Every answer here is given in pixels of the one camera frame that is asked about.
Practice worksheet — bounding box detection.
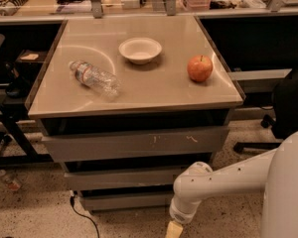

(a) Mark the grey drawer cabinet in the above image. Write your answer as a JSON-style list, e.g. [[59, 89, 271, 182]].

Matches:
[[29, 16, 243, 198]]

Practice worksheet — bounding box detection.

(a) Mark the black table frame left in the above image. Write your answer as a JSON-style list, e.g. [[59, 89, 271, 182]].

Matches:
[[0, 83, 53, 168]]

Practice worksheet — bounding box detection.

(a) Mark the red apple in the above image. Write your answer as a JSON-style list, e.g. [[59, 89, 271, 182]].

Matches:
[[187, 55, 213, 82]]

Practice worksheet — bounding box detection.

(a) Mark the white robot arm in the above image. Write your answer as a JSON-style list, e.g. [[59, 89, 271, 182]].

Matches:
[[165, 132, 298, 238]]

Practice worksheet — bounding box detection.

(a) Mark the black office chair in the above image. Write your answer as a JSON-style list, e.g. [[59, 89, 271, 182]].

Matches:
[[232, 66, 298, 155]]

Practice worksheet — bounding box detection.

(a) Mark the small bottle on floor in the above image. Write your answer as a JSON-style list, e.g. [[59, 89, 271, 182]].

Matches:
[[0, 170, 21, 191]]

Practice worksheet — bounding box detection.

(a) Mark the grey top drawer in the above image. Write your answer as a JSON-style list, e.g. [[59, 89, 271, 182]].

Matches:
[[43, 126, 228, 163]]

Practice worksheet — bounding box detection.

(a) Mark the grey middle drawer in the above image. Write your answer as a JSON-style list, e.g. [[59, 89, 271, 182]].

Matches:
[[65, 165, 189, 190]]

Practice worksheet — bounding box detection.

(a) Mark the grey bottom drawer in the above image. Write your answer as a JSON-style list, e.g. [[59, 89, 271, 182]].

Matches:
[[79, 190, 173, 211]]

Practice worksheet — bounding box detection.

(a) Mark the white paper bowl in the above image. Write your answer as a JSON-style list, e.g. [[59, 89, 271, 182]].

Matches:
[[118, 38, 162, 64]]

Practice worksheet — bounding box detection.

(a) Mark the grey drawer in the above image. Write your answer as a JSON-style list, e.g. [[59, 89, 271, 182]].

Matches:
[[79, 190, 173, 211], [65, 165, 189, 190], [43, 126, 228, 163]]

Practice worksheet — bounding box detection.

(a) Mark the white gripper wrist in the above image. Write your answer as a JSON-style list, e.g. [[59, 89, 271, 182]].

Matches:
[[165, 196, 198, 238]]

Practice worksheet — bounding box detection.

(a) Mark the black power cable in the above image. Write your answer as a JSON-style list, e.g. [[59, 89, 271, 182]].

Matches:
[[69, 195, 101, 238]]

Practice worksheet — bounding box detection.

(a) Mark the clear plastic water bottle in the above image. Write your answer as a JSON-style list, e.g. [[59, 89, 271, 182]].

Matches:
[[69, 60, 120, 98]]

